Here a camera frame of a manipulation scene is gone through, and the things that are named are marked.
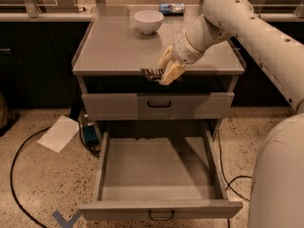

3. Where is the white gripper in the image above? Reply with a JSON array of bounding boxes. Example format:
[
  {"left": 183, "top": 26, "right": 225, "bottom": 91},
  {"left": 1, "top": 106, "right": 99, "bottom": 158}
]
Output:
[{"left": 157, "top": 29, "right": 205, "bottom": 86}]

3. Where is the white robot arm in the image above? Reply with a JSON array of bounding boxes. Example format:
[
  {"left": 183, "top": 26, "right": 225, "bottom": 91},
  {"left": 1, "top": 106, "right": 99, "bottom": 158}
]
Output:
[{"left": 158, "top": 0, "right": 304, "bottom": 228}]

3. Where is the closed grey top drawer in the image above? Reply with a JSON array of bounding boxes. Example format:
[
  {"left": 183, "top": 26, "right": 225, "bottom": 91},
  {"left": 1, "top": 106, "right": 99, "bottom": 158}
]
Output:
[{"left": 83, "top": 92, "right": 234, "bottom": 121}]

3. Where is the grey drawer cabinet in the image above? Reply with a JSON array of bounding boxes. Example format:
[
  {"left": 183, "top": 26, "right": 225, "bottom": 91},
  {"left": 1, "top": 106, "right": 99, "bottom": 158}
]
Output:
[{"left": 73, "top": 6, "right": 244, "bottom": 138}]

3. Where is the open grey middle drawer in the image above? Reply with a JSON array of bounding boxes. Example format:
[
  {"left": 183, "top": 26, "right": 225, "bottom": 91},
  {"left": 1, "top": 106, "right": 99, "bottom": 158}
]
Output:
[{"left": 79, "top": 132, "right": 243, "bottom": 220}]

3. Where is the white ceramic bowl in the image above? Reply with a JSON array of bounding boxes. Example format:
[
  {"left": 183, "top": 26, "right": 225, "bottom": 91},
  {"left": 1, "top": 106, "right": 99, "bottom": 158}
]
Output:
[{"left": 134, "top": 10, "right": 164, "bottom": 34}]

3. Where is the blue snack bag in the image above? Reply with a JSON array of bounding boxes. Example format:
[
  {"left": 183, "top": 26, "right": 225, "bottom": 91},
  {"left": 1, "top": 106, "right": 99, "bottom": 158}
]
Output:
[{"left": 159, "top": 3, "right": 185, "bottom": 15}]

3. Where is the blue power box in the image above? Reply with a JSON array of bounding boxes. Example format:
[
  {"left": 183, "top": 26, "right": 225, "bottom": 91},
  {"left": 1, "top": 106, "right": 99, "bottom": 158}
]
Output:
[{"left": 83, "top": 125, "right": 98, "bottom": 144}]

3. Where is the white paper sheet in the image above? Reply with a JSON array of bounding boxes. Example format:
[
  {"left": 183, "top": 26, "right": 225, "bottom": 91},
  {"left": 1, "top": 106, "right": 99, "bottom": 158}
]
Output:
[{"left": 38, "top": 115, "right": 79, "bottom": 153}]

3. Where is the blue tape mark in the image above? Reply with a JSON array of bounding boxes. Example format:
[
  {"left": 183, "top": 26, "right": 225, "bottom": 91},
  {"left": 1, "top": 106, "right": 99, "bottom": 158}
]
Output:
[{"left": 52, "top": 211, "right": 82, "bottom": 228}]

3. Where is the black top drawer handle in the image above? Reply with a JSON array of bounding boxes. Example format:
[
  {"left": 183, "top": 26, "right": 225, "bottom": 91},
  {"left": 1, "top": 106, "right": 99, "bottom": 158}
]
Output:
[{"left": 147, "top": 101, "right": 172, "bottom": 108}]

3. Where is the black drawer handle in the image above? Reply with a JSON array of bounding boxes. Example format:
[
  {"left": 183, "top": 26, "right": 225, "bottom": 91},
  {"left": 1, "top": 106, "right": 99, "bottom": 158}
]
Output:
[
  {"left": 147, "top": 101, "right": 172, "bottom": 108},
  {"left": 148, "top": 210, "right": 175, "bottom": 221}
]

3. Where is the black cable right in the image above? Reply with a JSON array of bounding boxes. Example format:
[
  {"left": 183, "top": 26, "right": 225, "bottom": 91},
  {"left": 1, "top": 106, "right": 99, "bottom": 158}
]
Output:
[{"left": 217, "top": 130, "right": 253, "bottom": 228}]

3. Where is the black cable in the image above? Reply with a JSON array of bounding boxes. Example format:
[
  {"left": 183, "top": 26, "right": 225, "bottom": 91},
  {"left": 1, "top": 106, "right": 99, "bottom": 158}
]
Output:
[
  {"left": 9, "top": 125, "right": 53, "bottom": 228},
  {"left": 217, "top": 130, "right": 253, "bottom": 228}
]

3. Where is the black middle drawer handle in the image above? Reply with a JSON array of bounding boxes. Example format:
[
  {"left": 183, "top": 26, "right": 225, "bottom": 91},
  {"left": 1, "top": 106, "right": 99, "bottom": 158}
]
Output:
[{"left": 148, "top": 210, "right": 175, "bottom": 221}]

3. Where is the black cable left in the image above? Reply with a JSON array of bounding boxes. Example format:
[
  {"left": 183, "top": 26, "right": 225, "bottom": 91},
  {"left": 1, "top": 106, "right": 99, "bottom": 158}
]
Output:
[{"left": 9, "top": 125, "right": 53, "bottom": 228}]

